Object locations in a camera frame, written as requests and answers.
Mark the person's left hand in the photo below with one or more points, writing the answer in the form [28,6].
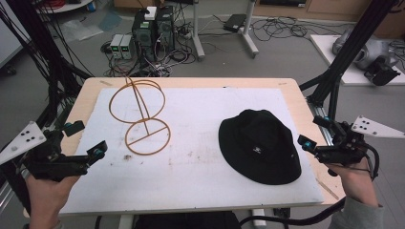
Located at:
[46,200]

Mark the blue sheet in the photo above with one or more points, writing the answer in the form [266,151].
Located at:
[110,20]

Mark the white stand leg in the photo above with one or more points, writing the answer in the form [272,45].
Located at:
[250,35]
[198,35]

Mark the silver aluminium rail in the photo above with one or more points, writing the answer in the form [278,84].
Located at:
[320,116]

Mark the white table leg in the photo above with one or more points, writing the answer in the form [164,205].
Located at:
[126,222]

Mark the round white table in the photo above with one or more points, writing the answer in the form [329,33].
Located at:
[70,7]

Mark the clear plastic sheet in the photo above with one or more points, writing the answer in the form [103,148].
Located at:
[79,30]

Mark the blue tape roll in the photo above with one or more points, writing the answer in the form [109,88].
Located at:
[91,6]

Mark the white floor platform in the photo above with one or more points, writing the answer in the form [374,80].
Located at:
[324,51]

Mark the black device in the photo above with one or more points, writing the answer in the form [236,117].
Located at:
[382,73]

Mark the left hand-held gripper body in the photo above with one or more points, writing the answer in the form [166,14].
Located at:
[47,160]

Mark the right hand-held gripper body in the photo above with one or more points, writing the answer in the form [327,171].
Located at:
[345,148]

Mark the black computer tower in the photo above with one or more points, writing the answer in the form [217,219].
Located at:
[144,38]
[165,28]

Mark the white foam mat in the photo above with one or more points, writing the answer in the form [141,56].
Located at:
[191,165]

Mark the flat black box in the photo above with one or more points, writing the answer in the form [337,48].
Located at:
[235,23]

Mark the small white box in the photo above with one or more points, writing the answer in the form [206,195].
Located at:
[150,13]

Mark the grey rounded device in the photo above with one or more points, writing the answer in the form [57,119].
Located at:
[372,51]

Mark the black metal frame stand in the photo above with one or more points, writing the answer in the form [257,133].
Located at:
[38,47]
[347,51]

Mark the white cabinet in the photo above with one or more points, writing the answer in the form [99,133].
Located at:
[8,38]

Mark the grey power supply unit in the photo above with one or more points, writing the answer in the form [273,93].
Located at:
[116,46]
[126,47]

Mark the person's right hand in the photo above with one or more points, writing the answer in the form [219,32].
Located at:
[356,181]

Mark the black bucket hat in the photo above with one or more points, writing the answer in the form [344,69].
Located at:
[254,143]

